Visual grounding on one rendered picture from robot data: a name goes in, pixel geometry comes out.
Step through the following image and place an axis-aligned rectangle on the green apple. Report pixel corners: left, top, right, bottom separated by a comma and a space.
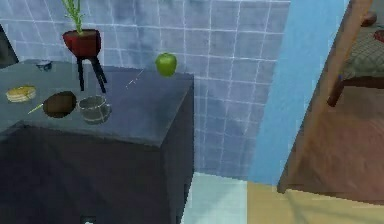
154, 52, 178, 78

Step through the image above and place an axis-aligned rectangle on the dark blue kitchen counter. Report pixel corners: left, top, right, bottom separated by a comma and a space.
0, 59, 195, 224

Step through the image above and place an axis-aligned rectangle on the brown wooden room door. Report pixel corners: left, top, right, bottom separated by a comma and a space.
276, 0, 374, 194

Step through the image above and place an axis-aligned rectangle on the plant in red pot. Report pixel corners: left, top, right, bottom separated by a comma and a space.
60, 0, 108, 94

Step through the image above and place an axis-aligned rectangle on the brown frying pan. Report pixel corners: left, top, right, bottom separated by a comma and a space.
27, 90, 78, 119

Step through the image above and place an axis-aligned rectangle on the small blue white bowl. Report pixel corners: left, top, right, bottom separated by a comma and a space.
35, 59, 54, 72

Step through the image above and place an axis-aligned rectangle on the round yellow bread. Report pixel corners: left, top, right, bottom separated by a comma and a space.
5, 85, 38, 104

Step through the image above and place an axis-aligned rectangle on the bed with checked blanket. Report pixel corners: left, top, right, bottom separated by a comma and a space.
326, 10, 384, 108

